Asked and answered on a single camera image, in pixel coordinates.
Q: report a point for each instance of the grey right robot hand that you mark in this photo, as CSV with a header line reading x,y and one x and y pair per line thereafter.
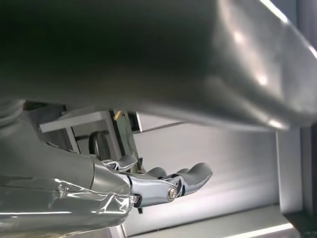
x,y
149,59

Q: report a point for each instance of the steel workbench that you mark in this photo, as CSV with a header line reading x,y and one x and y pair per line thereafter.
x,y
198,157

